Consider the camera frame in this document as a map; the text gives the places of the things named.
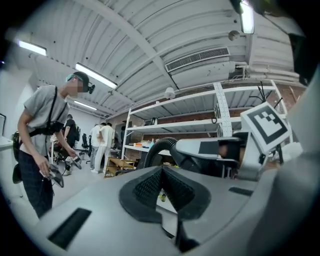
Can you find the black office chair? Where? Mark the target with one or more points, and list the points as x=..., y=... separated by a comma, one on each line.
x=85, y=142

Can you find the white shelving rack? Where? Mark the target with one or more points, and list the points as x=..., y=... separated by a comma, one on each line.
x=222, y=112

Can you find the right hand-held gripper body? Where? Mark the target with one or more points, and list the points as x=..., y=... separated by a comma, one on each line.
x=267, y=125

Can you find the white ceiling air conditioner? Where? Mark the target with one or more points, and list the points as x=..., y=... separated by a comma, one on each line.
x=200, y=72

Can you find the person's white jacket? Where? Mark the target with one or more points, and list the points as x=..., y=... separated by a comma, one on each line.
x=295, y=175

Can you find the ceiling light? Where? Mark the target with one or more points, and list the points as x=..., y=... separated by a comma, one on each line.
x=96, y=75
x=32, y=48
x=85, y=105
x=247, y=17

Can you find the black coat stand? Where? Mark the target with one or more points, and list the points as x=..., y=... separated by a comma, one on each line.
x=262, y=92

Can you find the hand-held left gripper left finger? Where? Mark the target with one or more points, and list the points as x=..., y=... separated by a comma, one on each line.
x=100, y=225

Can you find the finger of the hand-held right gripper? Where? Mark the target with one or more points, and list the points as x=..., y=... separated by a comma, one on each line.
x=190, y=146
x=207, y=166

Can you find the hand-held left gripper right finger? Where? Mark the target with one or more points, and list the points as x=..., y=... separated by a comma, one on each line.
x=220, y=200

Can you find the small wooden rack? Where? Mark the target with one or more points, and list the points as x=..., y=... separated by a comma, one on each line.
x=120, y=162

